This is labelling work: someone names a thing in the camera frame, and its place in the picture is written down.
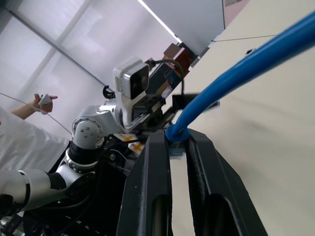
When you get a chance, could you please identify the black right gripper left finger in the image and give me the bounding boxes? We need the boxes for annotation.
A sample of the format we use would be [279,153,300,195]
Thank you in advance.
[115,132,172,236]

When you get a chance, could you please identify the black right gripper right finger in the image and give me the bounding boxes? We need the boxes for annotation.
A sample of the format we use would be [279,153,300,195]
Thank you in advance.
[186,129,269,236]

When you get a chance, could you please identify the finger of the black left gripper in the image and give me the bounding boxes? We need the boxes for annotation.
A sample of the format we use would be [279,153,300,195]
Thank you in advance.
[171,93,220,112]
[160,107,182,126]

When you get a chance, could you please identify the blue cable with clear plug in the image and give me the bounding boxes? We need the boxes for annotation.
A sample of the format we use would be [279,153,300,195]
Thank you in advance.
[164,11,315,162]

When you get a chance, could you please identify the small white handheld device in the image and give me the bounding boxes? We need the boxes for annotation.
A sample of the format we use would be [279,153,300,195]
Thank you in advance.
[39,94,51,107]

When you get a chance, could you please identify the person's bare hand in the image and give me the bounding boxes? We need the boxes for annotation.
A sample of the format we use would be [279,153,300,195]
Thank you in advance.
[32,93,59,116]

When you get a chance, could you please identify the brown and red stacked boxes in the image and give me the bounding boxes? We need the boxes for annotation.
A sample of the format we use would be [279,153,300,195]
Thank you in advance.
[163,42,193,74]

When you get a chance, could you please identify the black robot torso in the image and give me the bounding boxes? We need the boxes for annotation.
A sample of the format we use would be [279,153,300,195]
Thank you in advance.
[23,134,148,236]

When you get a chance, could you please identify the long ceiling light strip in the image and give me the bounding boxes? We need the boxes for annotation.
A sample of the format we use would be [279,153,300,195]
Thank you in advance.
[137,0,183,42]

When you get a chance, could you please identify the person's white shirt torso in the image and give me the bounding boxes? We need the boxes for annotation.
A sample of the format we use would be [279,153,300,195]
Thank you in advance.
[0,105,72,173]

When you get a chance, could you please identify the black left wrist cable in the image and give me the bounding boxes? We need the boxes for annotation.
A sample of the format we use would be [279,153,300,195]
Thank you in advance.
[147,59,187,95]

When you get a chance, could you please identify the thin white cord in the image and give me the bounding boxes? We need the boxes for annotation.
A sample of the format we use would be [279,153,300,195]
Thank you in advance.
[0,92,73,135]

